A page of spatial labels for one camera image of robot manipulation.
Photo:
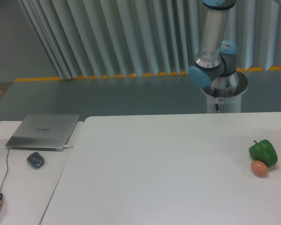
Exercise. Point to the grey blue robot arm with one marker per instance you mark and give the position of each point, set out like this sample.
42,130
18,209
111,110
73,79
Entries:
208,62

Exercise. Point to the green bell pepper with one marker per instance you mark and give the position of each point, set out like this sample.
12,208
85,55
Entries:
264,152

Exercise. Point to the silver closed laptop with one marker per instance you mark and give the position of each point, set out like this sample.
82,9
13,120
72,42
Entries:
43,132

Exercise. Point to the folding partition screen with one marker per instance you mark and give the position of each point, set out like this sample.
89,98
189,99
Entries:
112,38

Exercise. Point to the brown egg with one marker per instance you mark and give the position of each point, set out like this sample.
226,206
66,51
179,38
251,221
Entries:
259,168

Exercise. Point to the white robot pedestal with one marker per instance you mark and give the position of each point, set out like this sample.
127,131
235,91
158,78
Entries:
224,94

